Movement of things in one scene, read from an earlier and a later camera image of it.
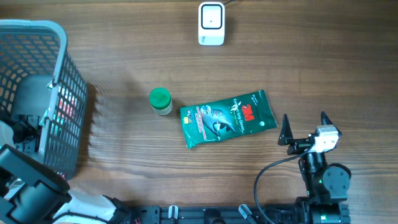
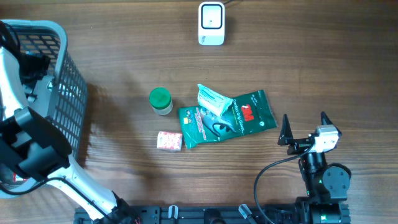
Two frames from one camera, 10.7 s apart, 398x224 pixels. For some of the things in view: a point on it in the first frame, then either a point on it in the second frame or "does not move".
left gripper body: [28, 134] -> [35, 67]
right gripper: [286, 138] does not move
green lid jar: [160, 100] does not move
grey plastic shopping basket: [32, 47] does not move
